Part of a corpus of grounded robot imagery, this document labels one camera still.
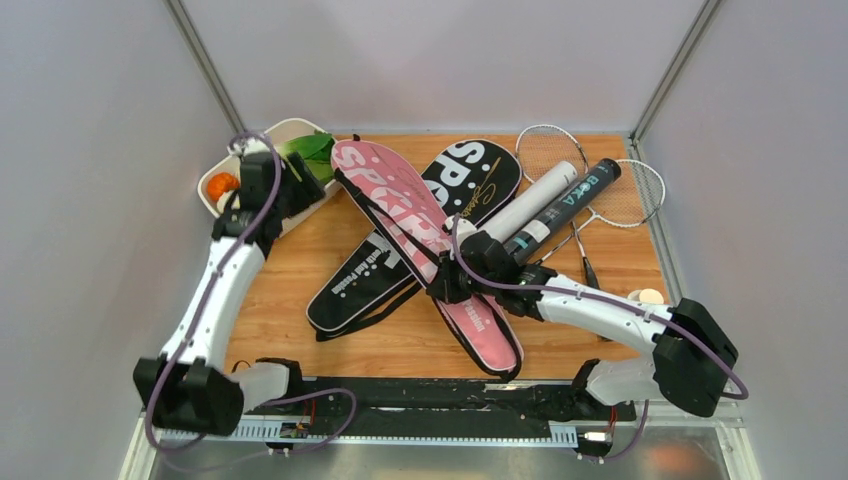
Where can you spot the white racket left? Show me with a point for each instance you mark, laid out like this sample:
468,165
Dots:
540,147

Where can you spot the white racket right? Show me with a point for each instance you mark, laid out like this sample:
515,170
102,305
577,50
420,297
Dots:
630,201

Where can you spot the white rectangular tray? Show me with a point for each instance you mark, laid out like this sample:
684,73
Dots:
279,133

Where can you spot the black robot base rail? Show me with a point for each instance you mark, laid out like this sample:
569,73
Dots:
419,408

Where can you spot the white tube cap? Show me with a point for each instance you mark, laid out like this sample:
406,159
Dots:
647,295

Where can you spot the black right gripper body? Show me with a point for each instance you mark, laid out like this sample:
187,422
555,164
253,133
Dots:
456,284

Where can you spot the green bok choy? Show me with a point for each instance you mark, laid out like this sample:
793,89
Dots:
315,150

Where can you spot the white racket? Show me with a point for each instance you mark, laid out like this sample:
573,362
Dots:
540,147
630,201

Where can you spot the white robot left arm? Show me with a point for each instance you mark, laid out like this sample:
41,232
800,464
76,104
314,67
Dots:
185,387

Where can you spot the pink racket cover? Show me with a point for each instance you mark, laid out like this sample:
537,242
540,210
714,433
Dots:
393,195

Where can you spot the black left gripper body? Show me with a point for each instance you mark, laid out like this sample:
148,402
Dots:
297,196

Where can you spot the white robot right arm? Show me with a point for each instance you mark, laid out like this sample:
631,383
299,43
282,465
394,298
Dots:
685,357

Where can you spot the black shuttlecock tube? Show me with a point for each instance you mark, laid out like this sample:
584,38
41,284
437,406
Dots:
562,210

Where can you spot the white shuttlecock tube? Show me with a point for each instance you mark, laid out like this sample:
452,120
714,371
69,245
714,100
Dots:
525,206

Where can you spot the black racket cover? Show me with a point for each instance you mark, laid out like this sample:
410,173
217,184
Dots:
475,178

